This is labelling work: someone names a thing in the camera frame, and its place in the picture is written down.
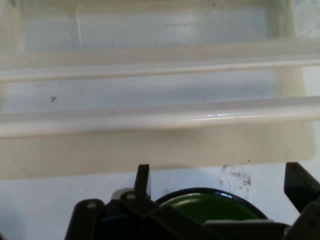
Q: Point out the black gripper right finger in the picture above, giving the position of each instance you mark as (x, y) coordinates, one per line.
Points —
(301, 190)

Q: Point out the translucent white plastic bin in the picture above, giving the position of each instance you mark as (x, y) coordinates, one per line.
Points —
(155, 85)

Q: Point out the green bowl with black rim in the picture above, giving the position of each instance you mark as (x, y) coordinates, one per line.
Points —
(212, 210)

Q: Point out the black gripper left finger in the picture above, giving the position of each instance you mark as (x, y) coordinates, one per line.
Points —
(120, 215)

